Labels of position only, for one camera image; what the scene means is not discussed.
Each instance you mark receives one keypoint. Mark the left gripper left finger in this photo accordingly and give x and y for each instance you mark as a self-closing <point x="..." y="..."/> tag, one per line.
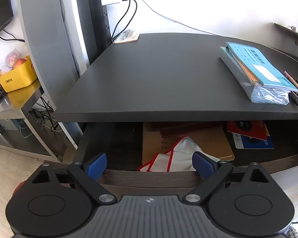
<point x="86" y="176"/>

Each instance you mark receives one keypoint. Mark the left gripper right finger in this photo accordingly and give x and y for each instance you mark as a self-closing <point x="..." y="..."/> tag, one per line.
<point x="213" y="173"/>

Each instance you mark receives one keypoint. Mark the dark wooden drawer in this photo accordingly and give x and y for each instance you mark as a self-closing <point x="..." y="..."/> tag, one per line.
<point x="273" y="160"/>

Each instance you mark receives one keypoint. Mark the tan kraft envelope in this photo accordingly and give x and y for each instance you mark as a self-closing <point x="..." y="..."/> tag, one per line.
<point x="212" y="141"/>

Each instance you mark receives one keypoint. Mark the white cloth with red trim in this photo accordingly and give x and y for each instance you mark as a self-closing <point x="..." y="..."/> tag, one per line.
<point x="178" y="158"/>

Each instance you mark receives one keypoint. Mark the blue white payment card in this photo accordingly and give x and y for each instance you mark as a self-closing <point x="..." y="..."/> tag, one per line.
<point x="245" y="142"/>

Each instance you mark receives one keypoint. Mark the blue cloth pack in plastic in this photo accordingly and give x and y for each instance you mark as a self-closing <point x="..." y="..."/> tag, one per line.
<point x="254" y="90"/>

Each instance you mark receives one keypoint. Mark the grey side table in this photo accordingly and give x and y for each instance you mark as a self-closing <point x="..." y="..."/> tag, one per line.
<point x="28" y="126"/>

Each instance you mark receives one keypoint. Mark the black marker pen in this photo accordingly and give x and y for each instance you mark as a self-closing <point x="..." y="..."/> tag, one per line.
<point x="293" y="97"/>

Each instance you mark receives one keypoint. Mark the light blue booklet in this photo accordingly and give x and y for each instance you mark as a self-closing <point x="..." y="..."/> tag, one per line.
<point x="258" y="67"/>

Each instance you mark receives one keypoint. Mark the yellow plastic basket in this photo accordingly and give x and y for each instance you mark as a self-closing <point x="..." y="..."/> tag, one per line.
<point x="20" y="77"/>

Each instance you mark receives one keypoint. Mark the black power strip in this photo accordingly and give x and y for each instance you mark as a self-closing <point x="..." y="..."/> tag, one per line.
<point x="100" y="23"/>

